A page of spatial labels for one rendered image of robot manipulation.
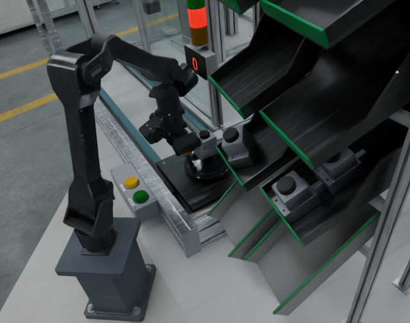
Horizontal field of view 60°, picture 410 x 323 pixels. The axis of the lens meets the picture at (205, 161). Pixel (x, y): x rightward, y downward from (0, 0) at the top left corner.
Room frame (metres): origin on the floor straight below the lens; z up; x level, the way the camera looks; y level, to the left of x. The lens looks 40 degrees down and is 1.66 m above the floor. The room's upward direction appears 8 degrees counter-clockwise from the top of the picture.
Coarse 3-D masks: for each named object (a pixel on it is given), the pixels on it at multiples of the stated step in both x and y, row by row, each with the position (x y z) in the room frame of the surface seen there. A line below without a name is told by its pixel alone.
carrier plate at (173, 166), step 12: (180, 156) 0.87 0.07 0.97; (168, 168) 0.82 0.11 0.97; (180, 168) 0.81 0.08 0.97; (168, 180) 0.77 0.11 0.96; (180, 180) 0.76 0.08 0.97; (228, 180) 0.73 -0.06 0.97; (180, 192) 0.71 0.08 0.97; (192, 192) 0.70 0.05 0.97; (204, 192) 0.70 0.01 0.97; (216, 192) 0.69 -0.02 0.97; (192, 204) 0.66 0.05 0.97; (204, 204) 0.66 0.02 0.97
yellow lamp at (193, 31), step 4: (192, 28) 1.01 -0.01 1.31; (196, 28) 1.00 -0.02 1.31; (200, 28) 1.00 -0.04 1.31; (204, 28) 1.00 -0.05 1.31; (192, 32) 1.01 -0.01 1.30; (196, 32) 1.00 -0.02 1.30; (200, 32) 1.00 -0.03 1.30; (204, 32) 1.00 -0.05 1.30; (192, 36) 1.01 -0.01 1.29; (196, 36) 1.00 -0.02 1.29; (200, 36) 1.00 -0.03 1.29; (204, 36) 1.00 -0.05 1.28; (192, 40) 1.01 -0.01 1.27; (196, 40) 1.00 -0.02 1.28; (200, 40) 1.00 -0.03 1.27; (204, 40) 1.00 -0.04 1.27; (208, 40) 1.02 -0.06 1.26; (196, 44) 1.00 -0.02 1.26; (200, 44) 1.00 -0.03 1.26; (204, 44) 1.00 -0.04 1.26
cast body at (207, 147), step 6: (204, 132) 0.80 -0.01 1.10; (210, 132) 0.81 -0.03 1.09; (204, 138) 0.79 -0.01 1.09; (210, 138) 0.78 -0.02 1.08; (216, 138) 0.79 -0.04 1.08; (204, 144) 0.77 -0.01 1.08; (210, 144) 0.78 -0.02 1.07; (216, 144) 0.79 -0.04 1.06; (198, 150) 0.78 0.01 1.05; (204, 150) 0.78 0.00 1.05; (210, 150) 0.78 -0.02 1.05; (216, 150) 0.79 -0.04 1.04; (198, 156) 0.78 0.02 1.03; (204, 156) 0.77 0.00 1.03
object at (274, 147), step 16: (256, 112) 0.61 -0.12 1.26; (256, 128) 0.60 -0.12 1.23; (256, 144) 0.56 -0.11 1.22; (272, 144) 0.54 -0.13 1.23; (224, 160) 0.54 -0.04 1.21; (256, 160) 0.52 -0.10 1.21; (272, 160) 0.51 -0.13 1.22; (288, 160) 0.49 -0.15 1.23; (240, 176) 0.50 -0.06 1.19; (256, 176) 0.47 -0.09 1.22
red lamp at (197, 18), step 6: (204, 6) 1.02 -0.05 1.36; (192, 12) 1.00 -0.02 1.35; (198, 12) 1.00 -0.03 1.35; (204, 12) 1.01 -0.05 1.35; (192, 18) 1.00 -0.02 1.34; (198, 18) 1.00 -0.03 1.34; (204, 18) 1.01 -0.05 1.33; (192, 24) 1.00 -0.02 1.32; (198, 24) 1.00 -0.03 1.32; (204, 24) 1.00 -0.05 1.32
